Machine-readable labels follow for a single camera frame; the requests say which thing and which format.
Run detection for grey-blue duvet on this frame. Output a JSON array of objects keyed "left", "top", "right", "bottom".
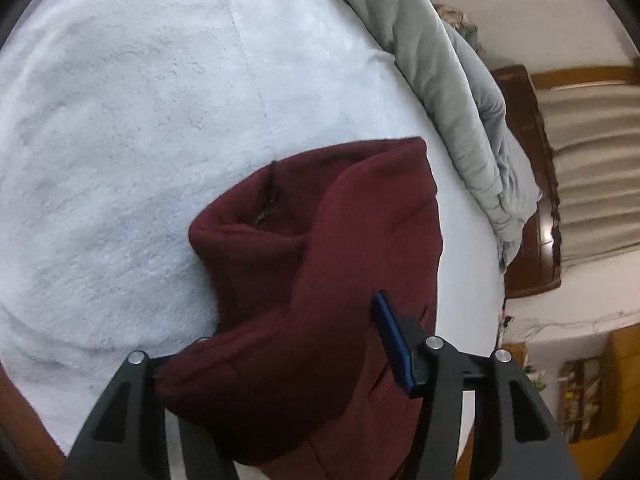
[{"left": 305, "top": 0, "right": 544, "bottom": 274}]

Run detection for beige curtain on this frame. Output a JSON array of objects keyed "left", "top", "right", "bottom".
[{"left": 537, "top": 84, "right": 640, "bottom": 264}]

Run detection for white cables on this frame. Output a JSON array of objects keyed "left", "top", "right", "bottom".
[{"left": 517, "top": 309, "right": 640, "bottom": 335}]

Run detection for dark wooden headboard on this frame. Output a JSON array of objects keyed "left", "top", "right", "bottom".
[{"left": 492, "top": 65, "right": 564, "bottom": 300}]

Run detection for wooden bed frame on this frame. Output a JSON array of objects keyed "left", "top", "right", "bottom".
[{"left": 0, "top": 360, "right": 67, "bottom": 480}]

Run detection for maroon sweatshirt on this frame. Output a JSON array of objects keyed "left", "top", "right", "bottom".
[{"left": 155, "top": 136, "right": 446, "bottom": 480}]

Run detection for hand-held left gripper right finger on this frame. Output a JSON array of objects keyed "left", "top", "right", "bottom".
[{"left": 372, "top": 290, "right": 583, "bottom": 480}]

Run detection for patterned cloth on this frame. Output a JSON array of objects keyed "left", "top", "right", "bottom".
[{"left": 432, "top": 4, "right": 487, "bottom": 57}]

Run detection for wooden shelf with items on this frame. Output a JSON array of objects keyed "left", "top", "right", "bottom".
[{"left": 559, "top": 324, "right": 640, "bottom": 445}]

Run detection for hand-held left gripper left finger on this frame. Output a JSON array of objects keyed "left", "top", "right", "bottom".
[{"left": 62, "top": 336, "right": 236, "bottom": 480}]

